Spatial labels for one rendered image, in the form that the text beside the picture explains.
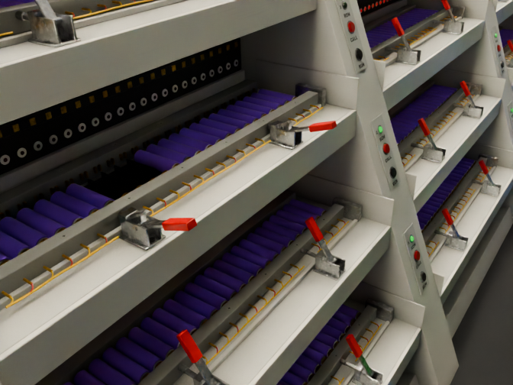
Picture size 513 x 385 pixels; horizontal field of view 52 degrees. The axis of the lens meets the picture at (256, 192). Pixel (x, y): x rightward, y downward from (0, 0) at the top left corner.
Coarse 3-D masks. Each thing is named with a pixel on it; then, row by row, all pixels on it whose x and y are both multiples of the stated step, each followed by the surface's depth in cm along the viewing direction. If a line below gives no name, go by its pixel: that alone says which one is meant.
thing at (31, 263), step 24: (312, 96) 80; (264, 120) 73; (288, 120) 76; (216, 144) 66; (240, 144) 68; (264, 144) 70; (192, 168) 61; (144, 192) 56; (168, 192) 59; (96, 216) 53; (48, 240) 49; (72, 240) 50; (24, 264) 46; (48, 264) 48; (72, 264) 48; (0, 288) 45
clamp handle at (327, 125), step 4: (288, 124) 70; (312, 124) 68; (316, 124) 68; (320, 124) 67; (324, 124) 66; (328, 124) 66; (332, 124) 66; (336, 124) 66; (288, 128) 70; (292, 128) 70; (296, 128) 70; (300, 128) 69; (304, 128) 68; (308, 128) 68; (312, 128) 68; (316, 128) 67; (320, 128) 67; (324, 128) 66; (328, 128) 66; (332, 128) 66
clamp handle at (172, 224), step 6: (138, 216) 51; (144, 216) 52; (144, 222) 52; (150, 222) 51; (156, 222) 51; (162, 222) 50; (168, 222) 49; (174, 222) 48; (180, 222) 48; (186, 222) 47; (192, 222) 48; (168, 228) 49; (174, 228) 48; (180, 228) 48; (186, 228) 47
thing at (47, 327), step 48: (192, 96) 78; (336, 96) 82; (96, 144) 66; (336, 144) 79; (192, 192) 61; (240, 192) 61; (192, 240) 56; (48, 288) 47; (96, 288) 47; (144, 288) 52; (0, 336) 42; (48, 336) 43; (96, 336) 48
